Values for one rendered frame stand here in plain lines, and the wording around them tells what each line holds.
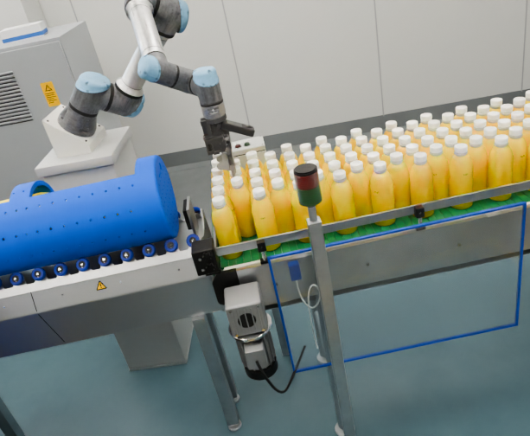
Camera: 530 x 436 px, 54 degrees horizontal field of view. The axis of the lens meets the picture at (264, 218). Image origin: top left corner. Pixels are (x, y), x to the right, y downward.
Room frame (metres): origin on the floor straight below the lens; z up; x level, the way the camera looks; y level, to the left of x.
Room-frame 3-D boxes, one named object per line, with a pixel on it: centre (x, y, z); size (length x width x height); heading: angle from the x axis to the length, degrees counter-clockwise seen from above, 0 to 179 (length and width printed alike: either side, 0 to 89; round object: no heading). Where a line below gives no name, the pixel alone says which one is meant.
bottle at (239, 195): (1.57, 0.06, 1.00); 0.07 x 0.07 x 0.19
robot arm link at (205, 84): (1.64, 0.09, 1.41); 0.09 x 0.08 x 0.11; 29
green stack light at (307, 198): (1.23, -0.13, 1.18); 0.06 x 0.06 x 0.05
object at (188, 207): (1.59, 0.25, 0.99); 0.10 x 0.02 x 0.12; 179
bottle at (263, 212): (1.46, 0.00, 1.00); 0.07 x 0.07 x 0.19
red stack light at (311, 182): (1.23, -0.13, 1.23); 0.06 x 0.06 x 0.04
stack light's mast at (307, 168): (1.23, -0.13, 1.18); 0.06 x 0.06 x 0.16
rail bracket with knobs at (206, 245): (1.39, 0.21, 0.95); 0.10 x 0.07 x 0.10; 179
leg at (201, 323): (1.52, 0.32, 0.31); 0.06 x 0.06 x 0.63; 89
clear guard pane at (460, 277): (1.31, -0.38, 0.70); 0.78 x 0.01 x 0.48; 89
